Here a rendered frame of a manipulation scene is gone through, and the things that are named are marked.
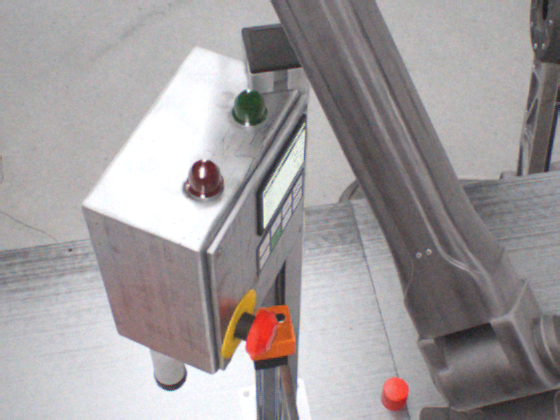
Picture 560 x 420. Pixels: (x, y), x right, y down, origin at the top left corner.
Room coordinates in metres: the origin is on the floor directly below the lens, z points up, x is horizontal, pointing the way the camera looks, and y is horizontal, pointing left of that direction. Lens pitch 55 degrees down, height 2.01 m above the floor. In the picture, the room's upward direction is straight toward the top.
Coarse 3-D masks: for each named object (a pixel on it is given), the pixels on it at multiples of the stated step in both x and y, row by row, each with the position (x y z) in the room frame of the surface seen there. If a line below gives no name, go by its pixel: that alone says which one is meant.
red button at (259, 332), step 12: (264, 312) 0.37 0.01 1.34; (240, 324) 0.36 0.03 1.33; (252, 324) 0.36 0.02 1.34; (264, 324) 0.36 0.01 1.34; (276, 324) 0.37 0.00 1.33; (240, 336) 0.36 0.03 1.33; (252, 336) 0.35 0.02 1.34; (264, 336) 0.35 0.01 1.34; (252, 348) 0.35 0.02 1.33; (264, 348) 0.35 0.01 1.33
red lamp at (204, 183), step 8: (200, 160) 0.40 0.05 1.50; (208, 160) 0.40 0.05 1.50; (192, 168) 0.40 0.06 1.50; (200, 168) 0.39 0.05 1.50; (208, 168) 0.39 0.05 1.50; (216, 168) 0.40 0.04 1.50; (192, 176) 0.39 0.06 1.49; (200, 176) 0.39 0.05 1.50; (208, 176) 0.39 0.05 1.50; (216, 176) 0.39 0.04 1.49; (192, 184) 0.39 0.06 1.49; (200, 184) 0.39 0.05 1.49; (208, 184) 0.39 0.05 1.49; (216, 184) 0.39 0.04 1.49; (224, 184) 0.40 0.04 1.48; (192, 192) 0.39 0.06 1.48; (200, 192) 0.39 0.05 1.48; (208, 192) 0.39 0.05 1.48; (216, 192) 0.39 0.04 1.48; (200, 200) 0.38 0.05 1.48; (208, 200) 0.38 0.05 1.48
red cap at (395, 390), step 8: (384, 384) 0.54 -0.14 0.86; (392, 384) 0.53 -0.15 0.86; (400, 384) 0.53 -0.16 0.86; (384, 392) 0.52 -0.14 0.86; (392, 392) 0.52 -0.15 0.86; (400, 392) 0.52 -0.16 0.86; (384, 400) 0.52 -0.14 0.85; (392, 400) 0.51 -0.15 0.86; (400, 400) 0.51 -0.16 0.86; (392, 408) 0.51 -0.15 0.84; (400, 408) 0.51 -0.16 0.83
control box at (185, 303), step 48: (192, 96) 0.48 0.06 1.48; (288, 96) 0.48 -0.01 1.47; (144, 144) 0.43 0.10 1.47; (192, 144) 0.43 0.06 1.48; (240, 144) 0.43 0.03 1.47; (96, 192) 0.39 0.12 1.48; (144, 192) 0.39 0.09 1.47; (240, 192) 0.40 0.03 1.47; (288, 192) 0.45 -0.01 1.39; (96, 240) 0.38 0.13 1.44; (144, 240) 0.36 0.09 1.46; (192, 240) 0.35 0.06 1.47; (240, 240) 0.38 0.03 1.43; (288, 240) 0.46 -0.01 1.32; (144, 288) 0.36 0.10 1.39; (192, 288) 0.35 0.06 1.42; (240, 288) 0.38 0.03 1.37; (144, 336) 0.37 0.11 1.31; (192, 336) 0.35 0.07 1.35
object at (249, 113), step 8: (240, 96) 0.46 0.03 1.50; (248, 96) 0.46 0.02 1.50; (256, 96) 0.46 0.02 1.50; (240, 104) 0.45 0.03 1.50; (248, 104) 0.45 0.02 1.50; (256, 104) 0.45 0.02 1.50; (264, 104) 0.46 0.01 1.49; (232, 112) 0.46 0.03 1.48; (240, 112) 0.45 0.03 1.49; (248, 112) 0.45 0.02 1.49; (256, 112) 0.45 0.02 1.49; (264, 112) 0.46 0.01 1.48; (232, 120) 0.46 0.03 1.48; (240, 120) 0.45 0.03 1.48; (248, 120) 0.45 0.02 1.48; (256, 120) 0.45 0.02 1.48; (264, 120) 0.45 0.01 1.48; (240, 128) 0.45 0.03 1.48; (248, 128) 0.45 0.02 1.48; (256, 128) 0.45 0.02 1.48
